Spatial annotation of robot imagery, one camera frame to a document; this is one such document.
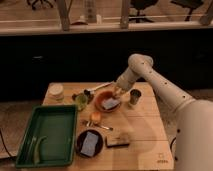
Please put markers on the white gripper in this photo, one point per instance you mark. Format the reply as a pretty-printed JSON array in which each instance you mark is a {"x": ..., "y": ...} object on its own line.
[{"x": 118, "y": 92}]

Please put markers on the grey towel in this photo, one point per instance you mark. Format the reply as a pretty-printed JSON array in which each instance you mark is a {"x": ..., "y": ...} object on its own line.
[{"x": 110, "y": 103}]

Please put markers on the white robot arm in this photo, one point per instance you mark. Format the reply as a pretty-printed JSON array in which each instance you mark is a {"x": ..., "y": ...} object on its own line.
[{"x": 194, "y": 138}]

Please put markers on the red bowl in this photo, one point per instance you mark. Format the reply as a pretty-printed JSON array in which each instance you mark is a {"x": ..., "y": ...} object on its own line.
[{"x": 103, "y": 96}]

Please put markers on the dark metal cup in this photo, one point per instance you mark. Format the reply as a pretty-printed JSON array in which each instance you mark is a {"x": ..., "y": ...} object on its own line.
[{"x": 135, "y": 94}]

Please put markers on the dark small object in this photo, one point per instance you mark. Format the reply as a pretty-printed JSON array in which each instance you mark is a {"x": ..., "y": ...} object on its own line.
[{"x": 86, "y": 95}]

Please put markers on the orange toy fruit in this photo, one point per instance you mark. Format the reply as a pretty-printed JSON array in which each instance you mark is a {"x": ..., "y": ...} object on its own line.
[{"x": 95, "y": 117}]

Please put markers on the green cup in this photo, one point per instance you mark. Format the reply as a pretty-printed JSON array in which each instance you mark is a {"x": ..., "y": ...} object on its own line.
[{"x": 81, "y": 101}]

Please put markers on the metal fork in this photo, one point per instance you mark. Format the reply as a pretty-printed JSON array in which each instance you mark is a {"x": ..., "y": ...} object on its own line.
[{"x": 90, "y": 124}]

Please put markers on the black brown eraser block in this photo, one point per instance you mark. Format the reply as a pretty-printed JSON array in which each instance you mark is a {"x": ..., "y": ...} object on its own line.
[{"x": 117, "y": 141}]

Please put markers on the black round plate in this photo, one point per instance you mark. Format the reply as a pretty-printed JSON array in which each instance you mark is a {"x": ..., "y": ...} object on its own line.
[{"x": 80, "y": 139}]

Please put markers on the blue sponge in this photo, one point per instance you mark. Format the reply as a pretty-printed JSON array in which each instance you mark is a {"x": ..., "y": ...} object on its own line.
[{"x": 89, "y": 144}]

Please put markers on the white round container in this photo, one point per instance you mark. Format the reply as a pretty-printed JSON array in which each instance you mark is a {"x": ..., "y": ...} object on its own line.
[{"x": 56, "y": 91}]

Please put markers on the green plastic tray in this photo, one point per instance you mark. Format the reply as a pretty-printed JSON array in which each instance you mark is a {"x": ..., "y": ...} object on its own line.
[{"x": 49, "y": 137}]

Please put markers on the middle office chair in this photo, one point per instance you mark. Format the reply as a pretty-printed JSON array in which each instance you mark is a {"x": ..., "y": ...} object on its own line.
[{"x": 139, "y": 6}]

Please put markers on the office chair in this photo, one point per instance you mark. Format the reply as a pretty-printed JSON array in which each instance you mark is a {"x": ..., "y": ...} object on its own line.
[
  {"x": 190, "y": 4},
  {"x": 139, "y": 6},
  {"x": 32, "y": 3}
]

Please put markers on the right office chair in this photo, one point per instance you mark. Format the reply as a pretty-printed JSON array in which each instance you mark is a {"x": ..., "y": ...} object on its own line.
[{"x": 190, "y": 4}]

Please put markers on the left office chair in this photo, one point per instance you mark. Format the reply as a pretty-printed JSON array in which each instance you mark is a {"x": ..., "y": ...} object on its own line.
[{"x": 32, "y": 3}]

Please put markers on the white handled brush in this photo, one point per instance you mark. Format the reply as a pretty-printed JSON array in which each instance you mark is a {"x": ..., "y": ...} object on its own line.
[{"x": 92, "y": 90}]

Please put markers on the wooden post middle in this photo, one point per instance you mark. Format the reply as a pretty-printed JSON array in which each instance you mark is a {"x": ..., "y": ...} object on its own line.
[{"x": 124, "y": 20}]

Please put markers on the wooden post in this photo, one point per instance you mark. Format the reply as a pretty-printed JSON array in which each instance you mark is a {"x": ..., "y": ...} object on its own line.
[
  {"x": 124, "y": 20},
  {"x": 63, "y": 13}
]

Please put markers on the wooden post left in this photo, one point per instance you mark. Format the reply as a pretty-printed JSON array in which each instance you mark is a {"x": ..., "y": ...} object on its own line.
[{"x": 63, "y": 13}]

